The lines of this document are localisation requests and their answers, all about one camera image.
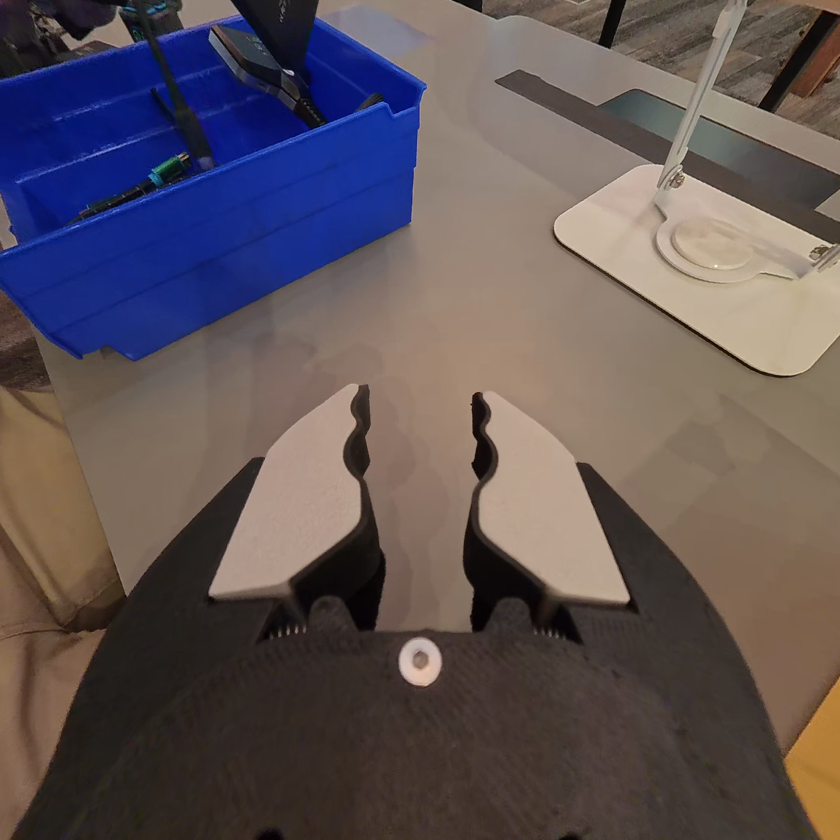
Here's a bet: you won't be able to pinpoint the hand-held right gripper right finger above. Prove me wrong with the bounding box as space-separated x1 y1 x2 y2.
462 391 632 632

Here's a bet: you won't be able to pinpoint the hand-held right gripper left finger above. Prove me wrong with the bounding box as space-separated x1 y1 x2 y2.
209 384 387 632

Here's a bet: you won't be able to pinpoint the blue plastic bin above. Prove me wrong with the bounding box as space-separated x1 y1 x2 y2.
0 16 427 362

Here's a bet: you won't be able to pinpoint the green usb cable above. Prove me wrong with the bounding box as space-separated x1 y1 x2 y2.
66 152 193 227

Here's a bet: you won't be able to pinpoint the black usb hub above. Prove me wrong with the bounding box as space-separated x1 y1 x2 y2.
209 25 329 129

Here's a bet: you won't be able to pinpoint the person's beige pants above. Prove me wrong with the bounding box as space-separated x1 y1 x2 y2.
0 289 127 840

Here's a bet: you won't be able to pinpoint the yellow board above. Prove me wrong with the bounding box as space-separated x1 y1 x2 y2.
784 679 840 840

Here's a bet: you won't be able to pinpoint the black flat divider panel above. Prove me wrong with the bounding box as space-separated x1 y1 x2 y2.
230 0 324 72

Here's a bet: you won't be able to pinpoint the black chair leg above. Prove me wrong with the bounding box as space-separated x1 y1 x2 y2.
596 0 626 50

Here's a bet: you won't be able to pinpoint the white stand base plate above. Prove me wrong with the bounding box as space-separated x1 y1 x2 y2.
553 0 840 377

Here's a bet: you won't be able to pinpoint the black cable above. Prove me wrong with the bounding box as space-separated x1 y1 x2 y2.
134 0 216 173

